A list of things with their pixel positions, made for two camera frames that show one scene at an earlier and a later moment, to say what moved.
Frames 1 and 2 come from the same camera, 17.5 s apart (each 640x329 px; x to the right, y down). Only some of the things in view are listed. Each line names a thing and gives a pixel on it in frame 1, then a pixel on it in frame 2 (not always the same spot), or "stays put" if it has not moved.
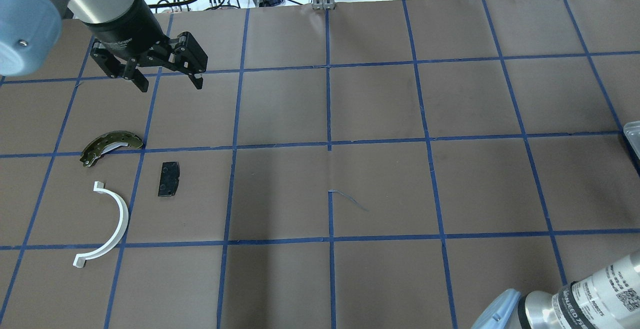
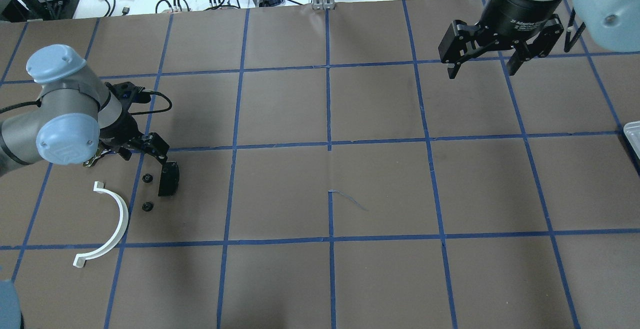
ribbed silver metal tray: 632,131 stays put
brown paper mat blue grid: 390,165 stays put
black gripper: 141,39 -> 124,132
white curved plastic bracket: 80,260 stays put
